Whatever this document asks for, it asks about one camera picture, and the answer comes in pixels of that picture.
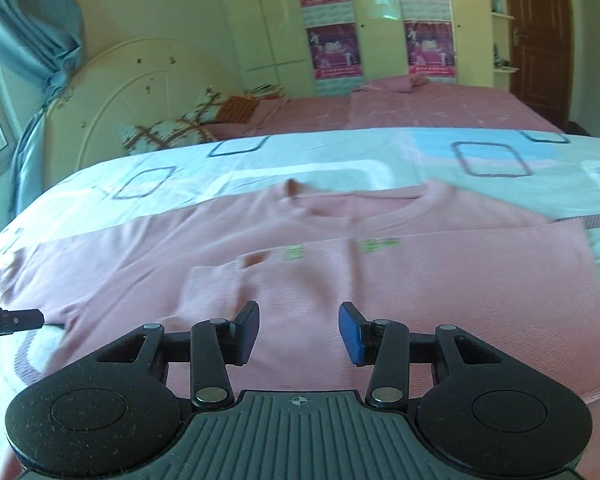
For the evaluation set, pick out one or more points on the bedside table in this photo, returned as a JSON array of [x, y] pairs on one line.
[[266, 91]]

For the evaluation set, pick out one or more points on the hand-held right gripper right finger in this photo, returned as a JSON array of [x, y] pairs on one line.
[[350, 332]]

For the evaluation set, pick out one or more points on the pink ribbed shirt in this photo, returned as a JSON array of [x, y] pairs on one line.
[[300, 280]]

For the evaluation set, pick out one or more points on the pink bed sheet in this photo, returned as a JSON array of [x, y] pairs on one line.
[[405, 110]]

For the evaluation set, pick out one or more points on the blue curtain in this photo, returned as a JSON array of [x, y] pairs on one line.
[[35, 25]]

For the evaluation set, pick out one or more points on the crumpled pink cloth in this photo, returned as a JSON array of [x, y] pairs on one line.
[[416, 82]]

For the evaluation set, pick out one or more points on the cream glossy wardrobe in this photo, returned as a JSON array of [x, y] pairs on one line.
[[270, 20]]

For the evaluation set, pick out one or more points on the orange pillow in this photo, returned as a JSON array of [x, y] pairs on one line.
[[237, 108]]

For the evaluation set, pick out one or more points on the brown patterned white pillow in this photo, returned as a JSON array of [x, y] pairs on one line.
[[165, 135], [207, 105]]

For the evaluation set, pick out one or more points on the printed blanket with rounded squares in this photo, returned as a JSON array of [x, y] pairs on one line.
[[330, 160]]

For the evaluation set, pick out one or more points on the cream round headboard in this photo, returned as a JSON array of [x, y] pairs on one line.
[[130, 85]]

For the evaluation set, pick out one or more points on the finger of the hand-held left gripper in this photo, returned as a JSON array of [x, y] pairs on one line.
[[22, 319]]

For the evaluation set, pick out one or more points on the brown wooden door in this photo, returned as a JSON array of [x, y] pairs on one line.
[[540, 35]]

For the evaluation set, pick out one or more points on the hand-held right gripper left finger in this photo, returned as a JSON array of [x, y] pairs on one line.
[[247, 332]]

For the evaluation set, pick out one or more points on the cream corner shelf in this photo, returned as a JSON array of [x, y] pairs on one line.
[[500, 35]]

